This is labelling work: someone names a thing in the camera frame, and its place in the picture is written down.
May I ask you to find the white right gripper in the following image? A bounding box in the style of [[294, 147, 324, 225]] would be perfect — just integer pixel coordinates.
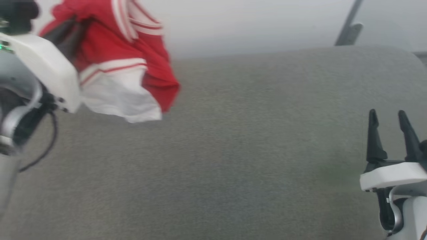
[[360, 109, 427, 193]]

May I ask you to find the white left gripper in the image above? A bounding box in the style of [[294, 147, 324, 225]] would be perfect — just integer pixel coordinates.
[[0, 17, 88, 114]]

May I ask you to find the red and white basketball jersey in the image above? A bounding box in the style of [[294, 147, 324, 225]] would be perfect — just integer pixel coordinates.
[[39, 0, 181, 124]]

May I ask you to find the dark grey slanted stand leg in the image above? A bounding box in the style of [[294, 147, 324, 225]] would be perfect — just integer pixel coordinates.
[[335, 0, 364, 46]]

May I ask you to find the grey fabric sofa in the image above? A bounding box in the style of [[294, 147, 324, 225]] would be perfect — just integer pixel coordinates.
[[0, 46, 427, 240]]

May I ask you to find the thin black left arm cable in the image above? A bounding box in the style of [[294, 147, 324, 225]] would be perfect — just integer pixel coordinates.
[[19, 108, 58, 173]]

